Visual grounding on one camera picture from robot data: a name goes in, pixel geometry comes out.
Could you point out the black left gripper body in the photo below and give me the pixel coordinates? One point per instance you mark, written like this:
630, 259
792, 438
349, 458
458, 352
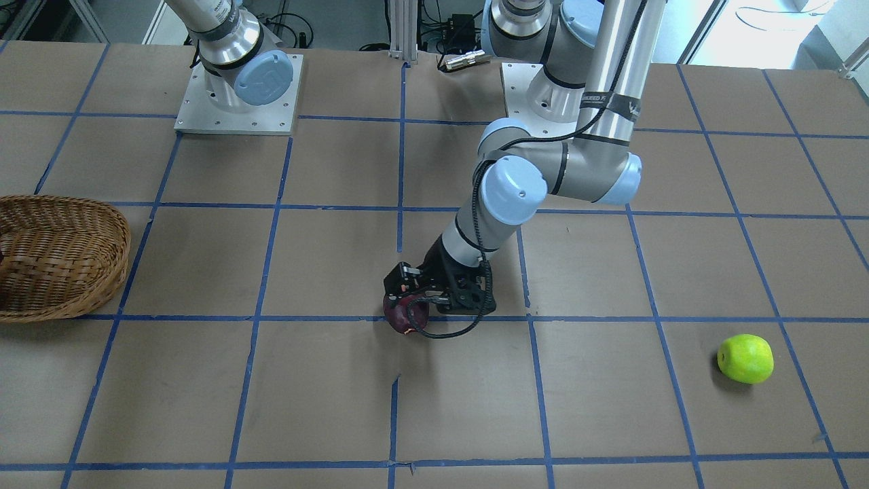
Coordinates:
434, 267

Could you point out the dark red apple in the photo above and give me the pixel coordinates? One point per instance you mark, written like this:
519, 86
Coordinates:
398, 310

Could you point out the green apple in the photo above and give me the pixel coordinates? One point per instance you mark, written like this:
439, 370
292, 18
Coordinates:
746, 358

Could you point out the woven wicker basket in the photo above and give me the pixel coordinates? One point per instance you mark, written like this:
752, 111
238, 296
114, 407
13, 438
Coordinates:
62, 257

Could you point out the silver metal connector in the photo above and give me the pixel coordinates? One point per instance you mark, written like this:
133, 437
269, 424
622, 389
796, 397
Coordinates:
466, 60

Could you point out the black electronics box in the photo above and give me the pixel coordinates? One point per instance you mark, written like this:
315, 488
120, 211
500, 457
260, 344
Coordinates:
460, 33

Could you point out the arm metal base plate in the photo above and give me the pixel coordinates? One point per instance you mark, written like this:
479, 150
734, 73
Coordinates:
523, 95
210, 107

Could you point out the aluminium frame post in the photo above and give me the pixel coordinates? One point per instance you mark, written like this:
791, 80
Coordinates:
403, 30

